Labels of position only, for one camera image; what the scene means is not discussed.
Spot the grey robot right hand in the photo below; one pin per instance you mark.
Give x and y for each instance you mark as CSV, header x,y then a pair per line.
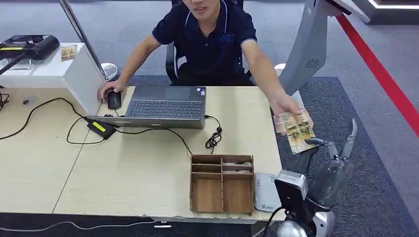
x,y
330,183

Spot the person's right hand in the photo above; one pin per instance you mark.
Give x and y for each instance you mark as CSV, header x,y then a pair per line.
x,y
113,86

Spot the person's left hand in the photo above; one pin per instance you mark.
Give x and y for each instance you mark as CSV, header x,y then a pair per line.
x,y
286,104

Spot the black computer mouse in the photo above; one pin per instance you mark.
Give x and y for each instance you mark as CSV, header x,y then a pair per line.
x,y
114,100

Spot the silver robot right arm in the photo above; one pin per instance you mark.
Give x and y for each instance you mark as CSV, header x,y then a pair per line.
x,y
322,224

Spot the round silver base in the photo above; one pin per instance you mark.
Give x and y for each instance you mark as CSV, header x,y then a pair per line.
x,y
110,70

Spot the white cabinet block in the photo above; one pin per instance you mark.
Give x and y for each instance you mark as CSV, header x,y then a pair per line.
x,y
82,85

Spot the round white base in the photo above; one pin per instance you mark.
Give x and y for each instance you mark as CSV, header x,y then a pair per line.
x,y
279,68

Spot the black power adapter yellow label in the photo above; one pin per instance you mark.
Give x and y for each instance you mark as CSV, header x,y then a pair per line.
x,y
100,128

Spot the grey white kiosk stand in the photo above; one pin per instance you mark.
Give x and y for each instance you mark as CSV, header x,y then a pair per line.
x,y
307,55

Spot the small framed picture card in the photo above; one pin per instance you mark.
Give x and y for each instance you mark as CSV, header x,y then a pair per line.
x,y
68,52

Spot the slanted metal pole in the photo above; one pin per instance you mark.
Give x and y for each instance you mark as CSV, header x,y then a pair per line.
x,y
83,39

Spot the grey laptop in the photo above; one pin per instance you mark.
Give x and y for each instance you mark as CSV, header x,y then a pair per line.
x,y
165,108

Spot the black office chair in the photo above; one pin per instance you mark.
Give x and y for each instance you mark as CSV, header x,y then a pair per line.
x,y
170,62

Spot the black printer device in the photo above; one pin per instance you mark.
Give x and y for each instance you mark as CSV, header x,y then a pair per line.
x,y
39,45

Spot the small grey plug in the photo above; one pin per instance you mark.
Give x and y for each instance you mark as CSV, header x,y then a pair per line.
x,y
26,101

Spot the person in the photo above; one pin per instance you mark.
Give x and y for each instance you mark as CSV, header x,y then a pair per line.
x,y
209,42

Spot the wooden compartment box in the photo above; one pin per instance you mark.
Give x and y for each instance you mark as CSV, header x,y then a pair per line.
x,y
209,196

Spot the white edged grey platform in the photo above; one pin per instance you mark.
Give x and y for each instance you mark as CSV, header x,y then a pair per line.
x,y
389,14

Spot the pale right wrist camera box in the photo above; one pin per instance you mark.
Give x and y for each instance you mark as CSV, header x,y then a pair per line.
x,y
291,189

